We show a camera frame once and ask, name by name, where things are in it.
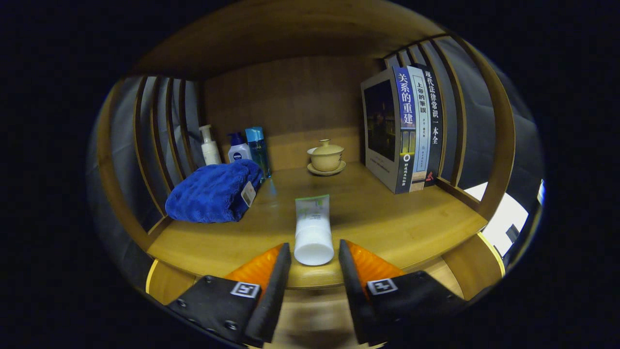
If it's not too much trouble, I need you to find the wooden cabinet with shelf hutch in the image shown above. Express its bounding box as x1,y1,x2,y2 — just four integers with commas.
94,0,518,265

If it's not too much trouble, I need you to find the beige lidded teacup with saucer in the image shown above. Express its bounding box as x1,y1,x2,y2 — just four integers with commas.
307,139,347,176

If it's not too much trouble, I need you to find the blue folded towel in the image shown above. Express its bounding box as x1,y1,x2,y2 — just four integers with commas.
165,159,264,224

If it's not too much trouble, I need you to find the wooden countertop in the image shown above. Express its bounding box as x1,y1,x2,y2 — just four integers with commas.
147,161,489,290

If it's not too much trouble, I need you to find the white pump bottle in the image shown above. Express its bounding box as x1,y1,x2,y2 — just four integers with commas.
199,125,222,166

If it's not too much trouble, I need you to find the white tube with green end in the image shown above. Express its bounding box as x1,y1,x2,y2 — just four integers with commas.
294,194,335,267

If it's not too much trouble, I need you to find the book with blue spine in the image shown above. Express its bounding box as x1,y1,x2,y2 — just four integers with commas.
361,66,417,194

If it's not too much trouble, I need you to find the book with black spine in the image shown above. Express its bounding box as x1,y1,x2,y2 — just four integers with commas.
419,63,445,187

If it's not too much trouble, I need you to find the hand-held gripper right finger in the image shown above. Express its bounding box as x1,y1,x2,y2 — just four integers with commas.
338,239,468,347

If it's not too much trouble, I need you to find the white bottle with blue cap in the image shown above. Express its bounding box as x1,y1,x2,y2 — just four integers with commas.
227,132,253,164

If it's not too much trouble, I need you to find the book with pale grey spine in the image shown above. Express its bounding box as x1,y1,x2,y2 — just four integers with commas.
407,65,432,192

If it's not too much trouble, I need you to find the clear blue bottle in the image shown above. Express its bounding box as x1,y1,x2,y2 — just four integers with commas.
245,127,272,180

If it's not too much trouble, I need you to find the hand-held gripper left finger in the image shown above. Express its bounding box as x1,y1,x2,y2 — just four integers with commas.
166,242,292,349

